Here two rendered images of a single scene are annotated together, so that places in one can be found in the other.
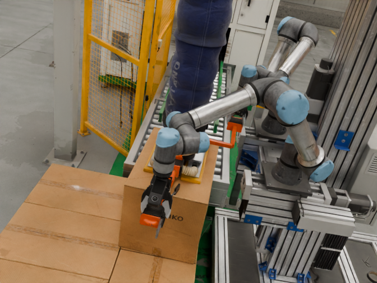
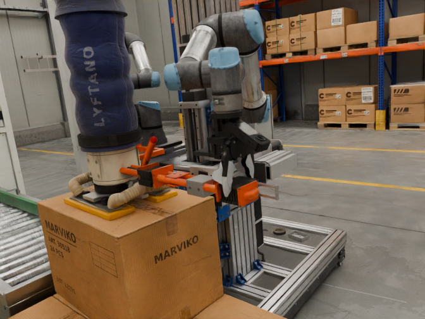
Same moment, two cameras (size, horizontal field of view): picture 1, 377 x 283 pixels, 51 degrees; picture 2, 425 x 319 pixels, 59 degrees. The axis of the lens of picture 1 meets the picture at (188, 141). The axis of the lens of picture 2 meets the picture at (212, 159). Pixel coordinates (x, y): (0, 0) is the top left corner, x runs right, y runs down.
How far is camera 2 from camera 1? 123 cm
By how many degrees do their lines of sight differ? 48
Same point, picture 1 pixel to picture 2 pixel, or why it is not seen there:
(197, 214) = (208, 218)
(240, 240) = not seen: hidden behind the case
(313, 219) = (277, 163)
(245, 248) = not seen: hidden behind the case
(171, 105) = (98, 112)
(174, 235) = (196, 270)
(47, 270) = not seen: outside the picture
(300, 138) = (257, 68)
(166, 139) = (234, 51)
